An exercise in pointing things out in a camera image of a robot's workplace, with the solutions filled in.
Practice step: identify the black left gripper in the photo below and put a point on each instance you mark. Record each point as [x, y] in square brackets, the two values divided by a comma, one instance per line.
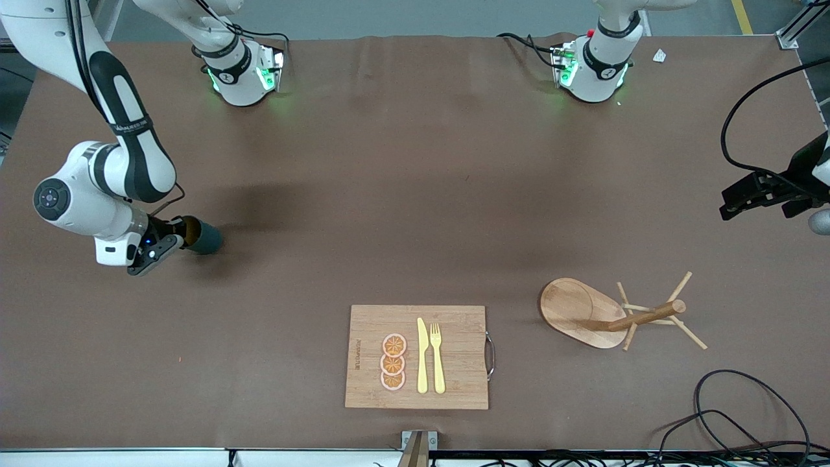
[806, 170]

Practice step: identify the toy orange slice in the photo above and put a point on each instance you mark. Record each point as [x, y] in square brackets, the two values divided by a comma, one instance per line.
[392, 381]
[392, 364]
[394, 344]

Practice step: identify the wooden cup rack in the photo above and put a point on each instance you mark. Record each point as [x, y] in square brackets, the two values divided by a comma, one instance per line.
[574, 311]

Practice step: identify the white paper scrap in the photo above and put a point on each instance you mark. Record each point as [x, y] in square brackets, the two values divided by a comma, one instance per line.
[659, 56]

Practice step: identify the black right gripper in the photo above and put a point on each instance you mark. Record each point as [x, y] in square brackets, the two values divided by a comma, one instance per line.
[165, 227]

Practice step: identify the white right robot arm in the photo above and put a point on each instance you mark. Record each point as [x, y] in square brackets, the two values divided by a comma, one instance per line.
[139, 162]

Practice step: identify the bamboo cutting board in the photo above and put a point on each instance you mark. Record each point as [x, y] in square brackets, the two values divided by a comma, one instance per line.
[369, 331]

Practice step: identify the yellow plastic fork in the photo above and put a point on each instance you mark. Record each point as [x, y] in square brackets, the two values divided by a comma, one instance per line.
[438, 370]

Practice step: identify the metal table bracket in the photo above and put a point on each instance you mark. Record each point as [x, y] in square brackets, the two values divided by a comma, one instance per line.
[418, 447]

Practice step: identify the aluminium frame profile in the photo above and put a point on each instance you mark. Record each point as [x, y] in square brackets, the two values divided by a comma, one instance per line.
[797, 29]

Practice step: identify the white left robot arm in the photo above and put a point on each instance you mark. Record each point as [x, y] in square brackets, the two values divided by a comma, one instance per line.
[593, 81]

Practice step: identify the dark green cup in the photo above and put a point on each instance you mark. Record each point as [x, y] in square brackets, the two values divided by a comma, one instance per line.
[206, 238]

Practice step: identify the yellow plastic knife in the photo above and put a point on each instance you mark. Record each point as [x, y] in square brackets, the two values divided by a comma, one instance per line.
[422, 363]

